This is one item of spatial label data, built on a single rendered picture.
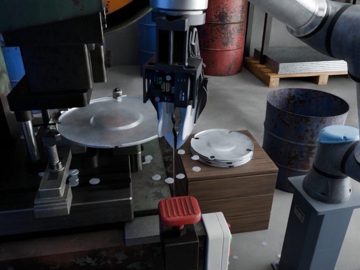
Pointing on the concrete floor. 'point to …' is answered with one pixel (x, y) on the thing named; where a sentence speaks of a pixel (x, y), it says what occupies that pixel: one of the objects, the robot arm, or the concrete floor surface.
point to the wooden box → (230, 187)
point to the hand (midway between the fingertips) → (176, 139)
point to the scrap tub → (298, 128)
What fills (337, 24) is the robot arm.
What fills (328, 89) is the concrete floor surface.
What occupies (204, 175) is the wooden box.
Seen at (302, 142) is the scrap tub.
